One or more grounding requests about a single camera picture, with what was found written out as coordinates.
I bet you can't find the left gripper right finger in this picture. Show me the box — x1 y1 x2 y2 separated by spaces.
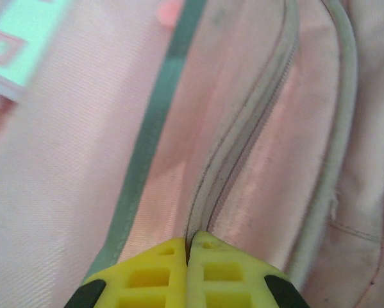
186 230 304 308

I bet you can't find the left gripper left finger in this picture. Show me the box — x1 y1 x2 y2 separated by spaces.
62 236 190 308

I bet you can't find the pink school backpack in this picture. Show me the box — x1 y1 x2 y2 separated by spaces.
0 0 384 308

